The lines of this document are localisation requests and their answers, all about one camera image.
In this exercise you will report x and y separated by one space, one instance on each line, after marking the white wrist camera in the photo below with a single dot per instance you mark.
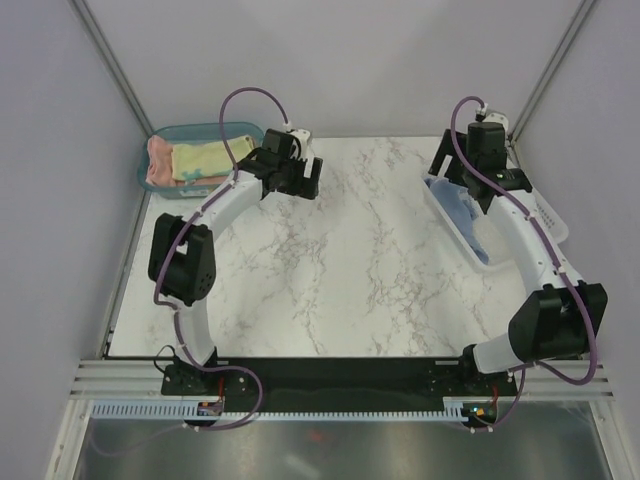
484 113
303 136

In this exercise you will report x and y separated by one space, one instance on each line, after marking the pink towel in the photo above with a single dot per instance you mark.
159 171

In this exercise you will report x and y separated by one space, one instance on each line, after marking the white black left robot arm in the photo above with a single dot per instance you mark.
182 263

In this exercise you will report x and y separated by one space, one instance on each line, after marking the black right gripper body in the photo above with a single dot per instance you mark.
456 172

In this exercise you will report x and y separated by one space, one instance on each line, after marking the teal transparent plastic bin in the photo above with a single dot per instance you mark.
195 134

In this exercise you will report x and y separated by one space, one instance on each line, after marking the blue towel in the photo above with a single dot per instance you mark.
457 204

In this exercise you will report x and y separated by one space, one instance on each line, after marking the yellow green towel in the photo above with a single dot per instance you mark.
195 162

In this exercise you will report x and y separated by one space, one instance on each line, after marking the white perforated plastic basket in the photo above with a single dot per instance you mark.
491 240

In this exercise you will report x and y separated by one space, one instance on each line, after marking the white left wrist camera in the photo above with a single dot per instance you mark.
303 136

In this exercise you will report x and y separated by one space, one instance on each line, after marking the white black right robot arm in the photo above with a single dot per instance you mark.
562 313

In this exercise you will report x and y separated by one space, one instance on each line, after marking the white slotted cable duct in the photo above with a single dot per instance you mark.
449 409

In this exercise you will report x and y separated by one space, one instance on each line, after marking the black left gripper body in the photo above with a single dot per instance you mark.
291 180

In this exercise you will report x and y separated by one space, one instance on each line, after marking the aluminium frame rail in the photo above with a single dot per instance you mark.
143 378

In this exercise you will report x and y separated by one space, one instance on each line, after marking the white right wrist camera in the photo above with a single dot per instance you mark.
484 113

